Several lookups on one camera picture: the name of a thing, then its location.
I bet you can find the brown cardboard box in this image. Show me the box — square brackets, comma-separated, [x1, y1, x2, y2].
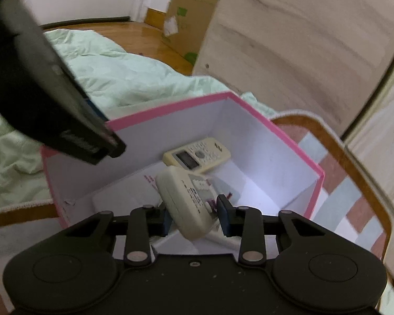
[160, 0, 221, 69]

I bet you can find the cream remote control with display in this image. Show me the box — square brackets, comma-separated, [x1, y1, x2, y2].
[162, 137, 232, 174]

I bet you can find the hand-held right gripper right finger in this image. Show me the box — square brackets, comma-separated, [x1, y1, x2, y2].
[217, 194, 331, 266]

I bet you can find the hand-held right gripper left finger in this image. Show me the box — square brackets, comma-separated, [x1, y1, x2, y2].
[65, 203, 170, 268]

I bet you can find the off-white remote control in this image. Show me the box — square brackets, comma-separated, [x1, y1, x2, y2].
[155, 165, 219, 241]

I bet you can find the pink cardboard box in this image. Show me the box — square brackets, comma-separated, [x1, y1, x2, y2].
[40, 92, 326, 229]

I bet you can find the light green blanket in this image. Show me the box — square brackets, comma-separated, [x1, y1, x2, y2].
[0, 28, 278, 214]

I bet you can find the white paper card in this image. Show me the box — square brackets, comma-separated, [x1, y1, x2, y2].
[91, 172, 166, 219]

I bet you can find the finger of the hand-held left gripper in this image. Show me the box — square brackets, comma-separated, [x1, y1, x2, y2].
[0, 0, 127, 159]
[0, 9, 111, 166]

